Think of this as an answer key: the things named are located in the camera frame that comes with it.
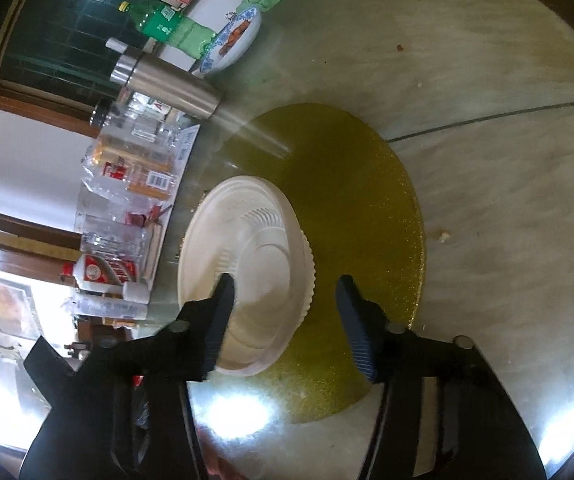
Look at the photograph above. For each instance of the white liquor bottle red label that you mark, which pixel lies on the white liquor bottle red label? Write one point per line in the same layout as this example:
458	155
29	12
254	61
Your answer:
102	272

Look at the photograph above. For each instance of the dark barred window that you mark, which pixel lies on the dark barred window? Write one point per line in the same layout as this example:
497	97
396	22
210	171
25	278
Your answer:
57	35

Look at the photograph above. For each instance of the clear bottle with black cap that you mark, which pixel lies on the clear bottle with black cap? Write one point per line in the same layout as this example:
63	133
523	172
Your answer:
117	117

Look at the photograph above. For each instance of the book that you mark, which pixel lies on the book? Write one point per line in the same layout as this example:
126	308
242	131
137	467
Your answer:
154	245

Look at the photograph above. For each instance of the orange drink bottle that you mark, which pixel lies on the orange drink bottle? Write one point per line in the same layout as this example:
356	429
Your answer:
132	170

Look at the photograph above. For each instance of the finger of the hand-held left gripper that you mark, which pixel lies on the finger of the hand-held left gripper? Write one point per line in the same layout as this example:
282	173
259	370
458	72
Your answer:
49	367

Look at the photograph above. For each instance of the blue patterned plate with food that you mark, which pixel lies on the blue patterned plate with food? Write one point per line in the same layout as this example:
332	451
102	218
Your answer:
232	42

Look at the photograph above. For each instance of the green plastic bottle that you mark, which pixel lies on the green plastic bottle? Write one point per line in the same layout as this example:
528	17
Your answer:
167	22

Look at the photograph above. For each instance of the white squeeze tube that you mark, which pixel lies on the white squeeze tube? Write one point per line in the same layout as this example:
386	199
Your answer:
102	305

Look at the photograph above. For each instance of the stainless steel thermos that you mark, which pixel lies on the stainless steel thermos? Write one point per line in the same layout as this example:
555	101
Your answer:
167	85

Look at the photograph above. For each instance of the clear glass pitcher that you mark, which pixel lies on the clear glass pitcher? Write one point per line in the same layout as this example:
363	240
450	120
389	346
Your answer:
112	245

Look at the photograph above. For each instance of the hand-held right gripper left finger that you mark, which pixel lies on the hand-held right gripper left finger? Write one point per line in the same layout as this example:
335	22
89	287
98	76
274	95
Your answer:
219	320

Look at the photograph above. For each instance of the printed paper sheet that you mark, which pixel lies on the printed paper sheet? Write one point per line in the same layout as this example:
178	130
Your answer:
187	145

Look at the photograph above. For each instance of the round gold table mat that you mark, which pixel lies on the round gold table mat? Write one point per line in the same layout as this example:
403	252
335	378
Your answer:
352	185

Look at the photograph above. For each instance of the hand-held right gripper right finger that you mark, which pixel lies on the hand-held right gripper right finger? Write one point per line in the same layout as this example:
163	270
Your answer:
359	330

